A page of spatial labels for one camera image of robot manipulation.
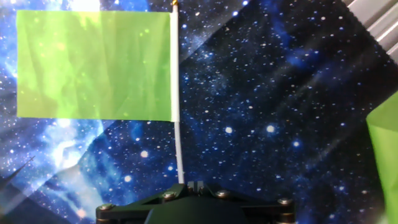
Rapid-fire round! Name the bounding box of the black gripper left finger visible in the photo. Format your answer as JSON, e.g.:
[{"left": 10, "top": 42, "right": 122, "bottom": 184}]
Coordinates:
[{"left": 95, "top": 182, "right": 196, "bottom": 224}]

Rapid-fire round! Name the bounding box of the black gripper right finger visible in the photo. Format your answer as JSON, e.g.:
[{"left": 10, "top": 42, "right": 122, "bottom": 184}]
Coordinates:
[{"left": 195, "top": 181, "right": 295, "bottom": 224}]

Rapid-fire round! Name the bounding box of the small green flag white stick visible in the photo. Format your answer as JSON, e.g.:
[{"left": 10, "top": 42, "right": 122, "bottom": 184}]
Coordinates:
[{"left": 16, "top": 0, "right": 186, "bottom": 185}]

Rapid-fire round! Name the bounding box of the galaxy print cloth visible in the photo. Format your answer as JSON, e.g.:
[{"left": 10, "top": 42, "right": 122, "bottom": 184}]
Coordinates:
[{"left": 0, "top": 0, "right": 398, "bottom": 224}]

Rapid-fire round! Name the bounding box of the large green flag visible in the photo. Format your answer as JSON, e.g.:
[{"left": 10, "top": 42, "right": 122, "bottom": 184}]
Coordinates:
[{"left": 366, "top": 91, "right": 398, "bottom": 224}]

